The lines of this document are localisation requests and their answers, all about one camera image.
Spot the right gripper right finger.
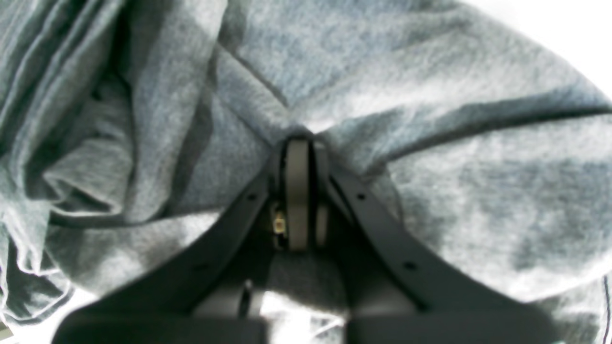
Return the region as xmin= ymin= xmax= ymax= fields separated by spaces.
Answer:
xmin=313 ymin=146 xmax=560 ymax=344

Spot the grey t-shirt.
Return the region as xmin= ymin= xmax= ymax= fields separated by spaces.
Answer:
xmin=1 ymin=0 xmax=611 ymax=344

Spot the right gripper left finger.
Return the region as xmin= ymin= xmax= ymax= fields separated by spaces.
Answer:
xmin=53 ymin=143 xmax=288 ymax=344

